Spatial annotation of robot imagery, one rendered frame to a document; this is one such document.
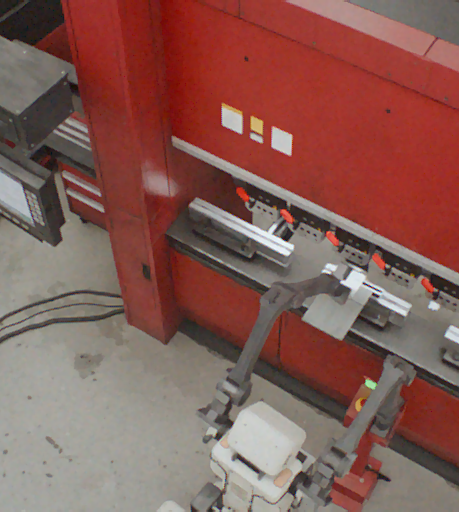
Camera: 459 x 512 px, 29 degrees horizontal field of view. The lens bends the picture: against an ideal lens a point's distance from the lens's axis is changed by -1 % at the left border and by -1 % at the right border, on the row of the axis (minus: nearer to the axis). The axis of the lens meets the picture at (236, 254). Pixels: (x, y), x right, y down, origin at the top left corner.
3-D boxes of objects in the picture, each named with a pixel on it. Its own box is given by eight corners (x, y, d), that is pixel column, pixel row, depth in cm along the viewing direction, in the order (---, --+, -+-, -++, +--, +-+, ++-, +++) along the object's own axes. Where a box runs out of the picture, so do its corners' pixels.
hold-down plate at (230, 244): (191, 232, 390) (191, 228, 388) (198, 224, 393) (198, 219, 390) (249, 262, 381) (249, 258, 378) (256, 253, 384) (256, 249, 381)
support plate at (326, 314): (301, 320, 351) (301, 318, 350) (333, 273, 364) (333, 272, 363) (341, 341, 345) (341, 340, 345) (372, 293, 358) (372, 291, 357)
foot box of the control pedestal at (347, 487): (321, 496, 411) (323, 487, 401) (345, 453, 423) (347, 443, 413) (359, 517, 405) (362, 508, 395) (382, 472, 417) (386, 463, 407)
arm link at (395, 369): (388, 348, 292) (414, 365, 288) (392, 353, 304) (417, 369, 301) (314, 462, 289) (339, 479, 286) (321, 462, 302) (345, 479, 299)
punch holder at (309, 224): (287, 229, 354) (289, 203, 340) (298, 214, 358) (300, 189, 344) (320, 245, 349) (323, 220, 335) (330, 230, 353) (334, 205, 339)
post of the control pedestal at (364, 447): (350, 472, 405) (363, 424, 361) (355, 462, 408) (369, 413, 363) (360, 477, 404) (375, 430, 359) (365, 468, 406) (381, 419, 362)
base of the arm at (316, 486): (294, 486, 289) (324, 507, 285) (307, 466, 288) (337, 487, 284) (302, 481, 297) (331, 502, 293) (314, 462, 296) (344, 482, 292)
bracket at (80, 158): (4, 170, 377) (0, 159, 371) (40, 134, 389) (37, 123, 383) (77, 209, 364) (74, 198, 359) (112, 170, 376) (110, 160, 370)
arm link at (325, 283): (266, 294, 300) (291, 311, 295) (273, 280, 298) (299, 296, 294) (317, 280, 337) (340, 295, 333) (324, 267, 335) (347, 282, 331)
